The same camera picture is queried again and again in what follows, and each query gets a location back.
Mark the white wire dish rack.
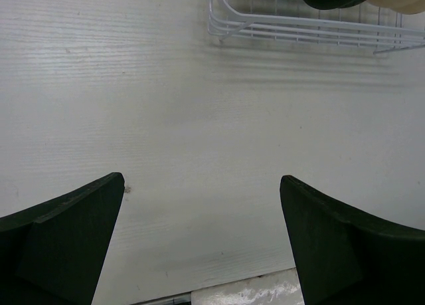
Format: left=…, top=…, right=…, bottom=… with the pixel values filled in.
left=207, top=0, right=424, bottom=54

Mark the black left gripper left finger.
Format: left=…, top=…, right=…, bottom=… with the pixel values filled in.
left=1, top=172, right=125, bottom=304

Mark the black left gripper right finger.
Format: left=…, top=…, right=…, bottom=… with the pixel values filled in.
left=280, top=175, right=424, bottom=304

